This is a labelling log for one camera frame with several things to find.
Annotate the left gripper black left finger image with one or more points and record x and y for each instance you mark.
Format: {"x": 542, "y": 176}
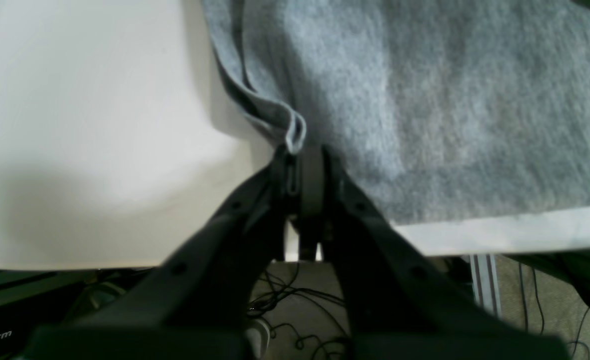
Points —
{"x": 194, "y": 305}

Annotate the aluminium frame post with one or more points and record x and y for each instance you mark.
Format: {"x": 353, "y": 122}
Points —
{"x": 485, "y": 283}

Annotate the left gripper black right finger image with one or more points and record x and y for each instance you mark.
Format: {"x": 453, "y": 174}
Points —
{"x": 400, "y": 307}

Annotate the grey t-shirt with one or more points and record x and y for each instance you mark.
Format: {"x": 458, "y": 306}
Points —
{"x": 441, "y": 110}

